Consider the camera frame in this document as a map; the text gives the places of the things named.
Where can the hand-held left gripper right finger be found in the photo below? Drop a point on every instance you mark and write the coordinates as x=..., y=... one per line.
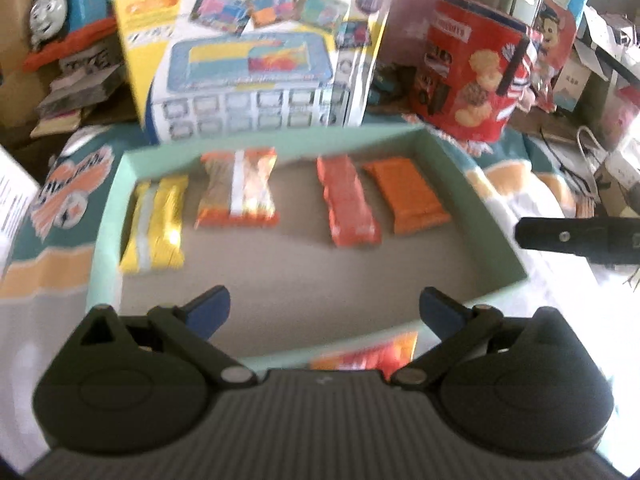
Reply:
x=440, y=312

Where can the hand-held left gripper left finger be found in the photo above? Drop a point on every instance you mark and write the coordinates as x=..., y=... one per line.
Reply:
x=207, y=310

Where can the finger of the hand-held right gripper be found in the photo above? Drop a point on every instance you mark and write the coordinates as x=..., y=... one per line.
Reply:
x=565, y=237

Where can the orange-red foil snack packet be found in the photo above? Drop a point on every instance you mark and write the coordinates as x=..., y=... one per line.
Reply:
x=370, y=355

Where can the mint green cardboard box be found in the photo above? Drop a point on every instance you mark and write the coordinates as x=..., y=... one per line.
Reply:
x=300, y=270

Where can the yellow snack packet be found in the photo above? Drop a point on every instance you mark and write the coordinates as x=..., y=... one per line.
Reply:
x=152, y=225

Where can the orange striped clear snack packet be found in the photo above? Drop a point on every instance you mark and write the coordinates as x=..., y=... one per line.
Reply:
x=237, y=190

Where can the red-orange snack packet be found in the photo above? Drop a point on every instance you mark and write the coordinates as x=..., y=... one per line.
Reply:
x=347, y=200

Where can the small white carton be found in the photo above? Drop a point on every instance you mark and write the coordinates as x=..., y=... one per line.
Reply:
x=575, y=82

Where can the red biscuit tin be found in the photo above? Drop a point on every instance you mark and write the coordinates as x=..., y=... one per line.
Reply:
x=465, y=70

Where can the cartoon dog printed pack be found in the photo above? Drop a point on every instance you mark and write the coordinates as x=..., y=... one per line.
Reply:
x=560, y=15

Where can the white printed paper sheet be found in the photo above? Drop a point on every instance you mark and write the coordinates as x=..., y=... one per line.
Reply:
x=12, y=200

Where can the drawing board toy box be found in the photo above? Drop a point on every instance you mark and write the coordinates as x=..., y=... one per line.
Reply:
x=250, y=60

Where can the stack of books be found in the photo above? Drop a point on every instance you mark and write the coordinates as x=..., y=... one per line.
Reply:
x=75, y=90

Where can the blue toy train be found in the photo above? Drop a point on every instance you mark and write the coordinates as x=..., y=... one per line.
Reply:
x=65, y=5

